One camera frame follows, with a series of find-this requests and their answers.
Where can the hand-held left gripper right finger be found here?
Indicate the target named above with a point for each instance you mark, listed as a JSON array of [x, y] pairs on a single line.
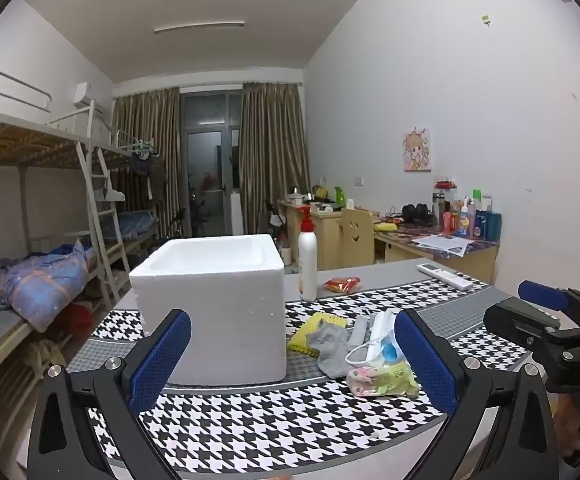
[[425, 365]]

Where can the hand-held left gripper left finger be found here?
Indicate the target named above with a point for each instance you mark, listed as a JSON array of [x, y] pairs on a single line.
[[162, 360]]

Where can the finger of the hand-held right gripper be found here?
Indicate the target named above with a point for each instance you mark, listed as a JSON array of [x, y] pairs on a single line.
[[542, 294], [515, 322]]

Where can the green pink tissue packet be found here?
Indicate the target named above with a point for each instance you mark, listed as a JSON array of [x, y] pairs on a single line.
[[385, 377]]

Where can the white foam box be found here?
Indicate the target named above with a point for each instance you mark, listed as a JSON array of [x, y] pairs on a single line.
[[220, 320]]

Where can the grey sock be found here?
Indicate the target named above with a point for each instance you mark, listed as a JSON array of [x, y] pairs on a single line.
[[332, 355]]

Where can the yellow sponge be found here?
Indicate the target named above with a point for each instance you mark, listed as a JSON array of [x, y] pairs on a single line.
[[310, 327]]

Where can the person's right hand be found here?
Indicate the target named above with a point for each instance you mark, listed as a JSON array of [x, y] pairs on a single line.
[[567, 430]]

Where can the white foam block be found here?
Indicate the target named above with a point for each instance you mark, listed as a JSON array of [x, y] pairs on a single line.
[[360, 330]]

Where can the white remote control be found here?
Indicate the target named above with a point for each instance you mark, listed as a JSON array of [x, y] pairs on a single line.
[[445, 275]]

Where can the group of toiletry bottles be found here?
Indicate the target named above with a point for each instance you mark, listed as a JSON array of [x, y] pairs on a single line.
[[470, 220]]

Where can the printed paper sheets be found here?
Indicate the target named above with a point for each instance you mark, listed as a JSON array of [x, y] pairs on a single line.
[[445, 244]]

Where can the red snack packet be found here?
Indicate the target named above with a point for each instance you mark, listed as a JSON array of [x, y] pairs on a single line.
[[342, 285]]

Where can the wooden desk with printed cover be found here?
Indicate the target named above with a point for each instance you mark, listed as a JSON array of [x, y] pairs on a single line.
[[420, 250]]

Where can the beige cloth bundle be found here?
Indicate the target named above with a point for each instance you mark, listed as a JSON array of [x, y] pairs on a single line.
[[45, 355]]

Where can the houndstooth table mat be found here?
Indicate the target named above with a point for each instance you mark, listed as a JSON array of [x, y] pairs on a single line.
[[270, 425]]

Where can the blue plaid bedding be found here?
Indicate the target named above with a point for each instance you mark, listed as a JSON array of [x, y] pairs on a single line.
[[137, 224]]

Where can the blue plaid quilt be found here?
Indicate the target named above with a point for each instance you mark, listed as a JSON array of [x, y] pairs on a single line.
[[45, 280]]

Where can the yellow object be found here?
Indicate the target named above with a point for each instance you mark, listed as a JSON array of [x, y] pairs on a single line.
[[385, 227]]

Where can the black bundle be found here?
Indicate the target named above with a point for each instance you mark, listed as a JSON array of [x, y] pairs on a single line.
[[417, 214]]

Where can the wooden smiley face chair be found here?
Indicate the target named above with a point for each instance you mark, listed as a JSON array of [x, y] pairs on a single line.
[[356, 235]]

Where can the white pump bottle red cap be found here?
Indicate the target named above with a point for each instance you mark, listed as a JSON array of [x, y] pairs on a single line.
[[307, 260]]

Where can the light wooden drawer desk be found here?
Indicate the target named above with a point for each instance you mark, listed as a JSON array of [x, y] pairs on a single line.
[[327, 240]]

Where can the white bunk bed ladder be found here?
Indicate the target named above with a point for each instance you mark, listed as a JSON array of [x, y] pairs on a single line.
[[102, 210]]

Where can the dark hanging clothes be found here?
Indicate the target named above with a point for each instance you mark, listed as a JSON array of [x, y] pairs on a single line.
[[147, 175]]

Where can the brown curtain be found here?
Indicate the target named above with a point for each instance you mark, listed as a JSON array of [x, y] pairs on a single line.
[[145, 160], [275, 150]]

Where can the glass balcony door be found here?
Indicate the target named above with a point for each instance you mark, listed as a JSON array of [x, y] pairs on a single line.
[[210, 160]]

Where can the white metal bunk bed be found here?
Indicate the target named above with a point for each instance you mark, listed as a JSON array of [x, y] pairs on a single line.
[[0, 145], [120, 155]]

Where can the white air conditioner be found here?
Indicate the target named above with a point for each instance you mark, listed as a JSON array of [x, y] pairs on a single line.
[[90, 95]]

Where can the ceiling tube light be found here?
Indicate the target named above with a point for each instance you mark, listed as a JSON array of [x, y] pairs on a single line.
[[200, 26]]

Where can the pink cartoon wall poster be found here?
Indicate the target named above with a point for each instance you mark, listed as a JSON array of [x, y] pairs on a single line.
[[416, 150]]

